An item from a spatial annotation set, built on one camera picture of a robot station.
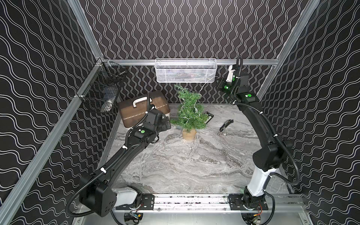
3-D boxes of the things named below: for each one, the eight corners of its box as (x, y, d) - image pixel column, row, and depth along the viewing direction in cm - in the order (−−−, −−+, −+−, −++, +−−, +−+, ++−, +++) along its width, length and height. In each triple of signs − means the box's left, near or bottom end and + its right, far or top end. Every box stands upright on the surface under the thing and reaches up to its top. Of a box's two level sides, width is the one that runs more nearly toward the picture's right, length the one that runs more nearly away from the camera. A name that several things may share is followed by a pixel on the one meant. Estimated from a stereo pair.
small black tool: (220, 131, 106) (221, 130, 104) (217, 129, 107) (217, 127, 106) (233, 122, 112) (234, 120, 110) (230, 119, 113) (230, 118, 112)
